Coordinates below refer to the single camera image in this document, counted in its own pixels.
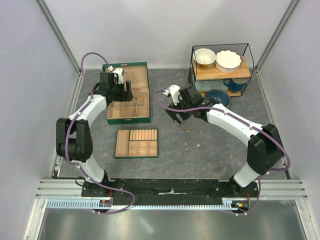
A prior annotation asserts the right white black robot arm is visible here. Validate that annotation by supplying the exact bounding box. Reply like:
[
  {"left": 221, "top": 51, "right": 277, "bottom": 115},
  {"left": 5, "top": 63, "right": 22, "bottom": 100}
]
[{"left": 163, "top": 84, "right": 285, "bottom": 197}]

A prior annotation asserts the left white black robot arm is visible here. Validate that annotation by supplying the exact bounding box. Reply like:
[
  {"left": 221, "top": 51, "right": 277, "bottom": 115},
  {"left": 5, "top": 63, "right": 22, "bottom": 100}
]
[{"left": 56, "top": 68, "right": 133, "bottom": 197}]

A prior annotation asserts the green open jewelry box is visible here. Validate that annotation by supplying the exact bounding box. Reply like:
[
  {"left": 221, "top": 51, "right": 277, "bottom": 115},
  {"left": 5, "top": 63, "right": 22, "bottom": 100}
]
[{"left": 106, "top": 62, "right": 151, "bottom": 125}]

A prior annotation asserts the green jewelry tray insert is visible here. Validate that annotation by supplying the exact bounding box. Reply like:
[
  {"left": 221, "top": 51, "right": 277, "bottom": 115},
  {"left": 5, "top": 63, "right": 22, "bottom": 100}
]
[{"left": 114, "top": 128, "right": 159, "bottom": 159}]

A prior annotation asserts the blue ceramic bowl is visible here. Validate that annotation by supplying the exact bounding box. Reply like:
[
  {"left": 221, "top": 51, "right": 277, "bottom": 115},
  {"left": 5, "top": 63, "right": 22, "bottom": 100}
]
[{"left": 204, "top": 89, "right": 231, "bottom": 108}]

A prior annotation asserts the white ceramic bowl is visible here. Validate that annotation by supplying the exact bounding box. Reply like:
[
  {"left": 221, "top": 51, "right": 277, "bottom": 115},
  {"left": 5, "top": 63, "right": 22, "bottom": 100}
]
[{"left": 192, "top": 48, "right": 216, "bottom": 70}]

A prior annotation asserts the blue mug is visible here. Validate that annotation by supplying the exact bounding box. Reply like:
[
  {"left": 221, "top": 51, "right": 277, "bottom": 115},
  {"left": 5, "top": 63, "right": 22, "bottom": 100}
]
[{"left": 223, "top": 78, "right": 247, "bottom": 93}]

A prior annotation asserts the white scalloped dish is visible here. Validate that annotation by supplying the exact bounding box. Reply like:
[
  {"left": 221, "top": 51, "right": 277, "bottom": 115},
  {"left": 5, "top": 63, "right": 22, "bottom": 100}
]
[{"left": 215, "top": 50, "right": 242, "bottom": 73}]

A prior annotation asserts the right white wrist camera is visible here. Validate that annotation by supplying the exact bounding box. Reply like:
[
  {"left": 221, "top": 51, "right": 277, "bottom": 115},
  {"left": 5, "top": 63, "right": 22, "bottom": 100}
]
[{"left": 163, "top": 84, "right": 181, "bottom": 106}]

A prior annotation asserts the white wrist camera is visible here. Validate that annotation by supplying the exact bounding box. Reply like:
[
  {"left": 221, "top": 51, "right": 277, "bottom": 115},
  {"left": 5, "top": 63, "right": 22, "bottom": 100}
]
[
  {"left": 163, "top": 84, "right": 181, "bottom": 106},
  {"left": 107, "top": 65, "right": 125, "bottom": 85}
]

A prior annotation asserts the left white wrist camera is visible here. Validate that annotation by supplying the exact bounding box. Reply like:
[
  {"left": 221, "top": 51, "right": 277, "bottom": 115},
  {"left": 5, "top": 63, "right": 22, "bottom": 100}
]
[{"left": 107, "top": 65, "right": 125, "bottom": 85}]

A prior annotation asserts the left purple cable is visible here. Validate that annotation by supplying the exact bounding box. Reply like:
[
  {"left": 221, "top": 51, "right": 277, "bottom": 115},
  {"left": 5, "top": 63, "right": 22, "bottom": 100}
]
[{"left": 63, "top": 51, "right": 136, "bottom": 216}]

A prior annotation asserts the purple cable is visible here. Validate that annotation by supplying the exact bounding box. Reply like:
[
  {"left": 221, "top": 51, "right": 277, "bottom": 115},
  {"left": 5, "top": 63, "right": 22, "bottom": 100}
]
[
  {"left": 63, "top": 51, "right": 136, "bottom": 216},
  {"left": 153, "top": 90, "right": 291, "bottom": 217}
]

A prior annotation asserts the black wire shelf rack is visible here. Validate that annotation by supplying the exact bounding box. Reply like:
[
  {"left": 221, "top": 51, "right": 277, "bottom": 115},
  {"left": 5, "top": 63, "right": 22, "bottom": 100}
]
[{"left": 188, "top": 43, "right": 255, "bottom": 97}]

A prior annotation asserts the light blue cable duct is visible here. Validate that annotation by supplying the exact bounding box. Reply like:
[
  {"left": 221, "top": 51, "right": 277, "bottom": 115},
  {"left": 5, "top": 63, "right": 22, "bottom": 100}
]
[{"left": 46, "top": 199, "right": 244, "bottom": 211}]

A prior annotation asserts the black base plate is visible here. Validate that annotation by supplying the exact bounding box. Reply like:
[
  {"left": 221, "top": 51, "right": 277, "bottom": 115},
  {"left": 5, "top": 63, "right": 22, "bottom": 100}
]
[{"left": 81, "top": 178, "right": 259, "bottom": 207}]

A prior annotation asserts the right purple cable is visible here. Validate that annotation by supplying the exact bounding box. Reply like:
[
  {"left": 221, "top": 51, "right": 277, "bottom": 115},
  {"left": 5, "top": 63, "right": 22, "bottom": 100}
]
[{"left": 153, "top": 90, "right": 291, "bottom": 217}]

